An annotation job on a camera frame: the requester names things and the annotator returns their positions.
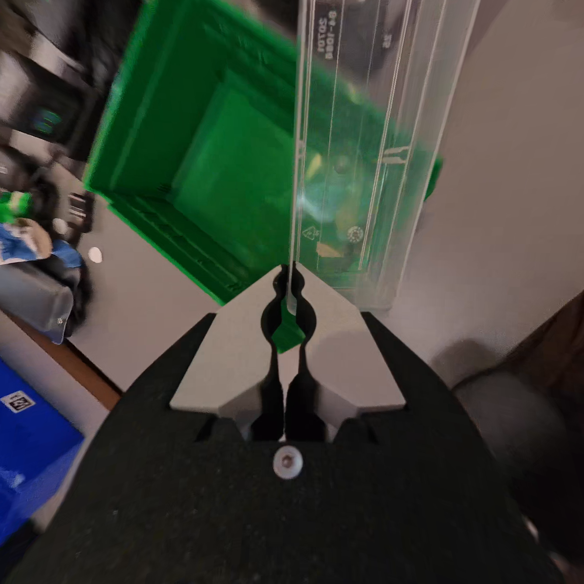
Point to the small green item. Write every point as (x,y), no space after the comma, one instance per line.
(16,204)

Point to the blue and white item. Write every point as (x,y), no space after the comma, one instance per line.
(27,242)

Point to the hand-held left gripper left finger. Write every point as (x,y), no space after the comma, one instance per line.
(219,365)

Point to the green plastic bin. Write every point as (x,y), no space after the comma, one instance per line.
(228,182)

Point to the small white round sticker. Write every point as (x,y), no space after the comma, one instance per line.
(95,254)

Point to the grey plastic pouch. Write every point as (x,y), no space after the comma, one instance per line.
(32,296)

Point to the blue plastic bin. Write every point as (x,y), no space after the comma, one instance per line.
(32,447)

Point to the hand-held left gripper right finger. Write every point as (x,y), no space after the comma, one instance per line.
(356,365)

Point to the black device with screen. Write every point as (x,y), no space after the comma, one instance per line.
(45,114)

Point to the clear plastic drawer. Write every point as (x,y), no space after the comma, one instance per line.
(346,137)

